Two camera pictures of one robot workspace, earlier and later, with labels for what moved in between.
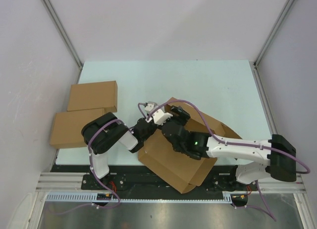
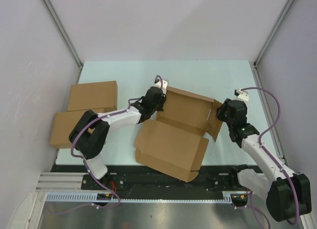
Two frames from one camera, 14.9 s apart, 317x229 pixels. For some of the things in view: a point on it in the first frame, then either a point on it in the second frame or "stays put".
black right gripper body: [177, 148] -> [222, 114]
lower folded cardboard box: [68, 126] stays put
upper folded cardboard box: [93, 96] stays put
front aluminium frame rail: [290, 185] stays put
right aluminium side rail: [264, 98] stays put
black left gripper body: [152, 128] -> [159, 107]
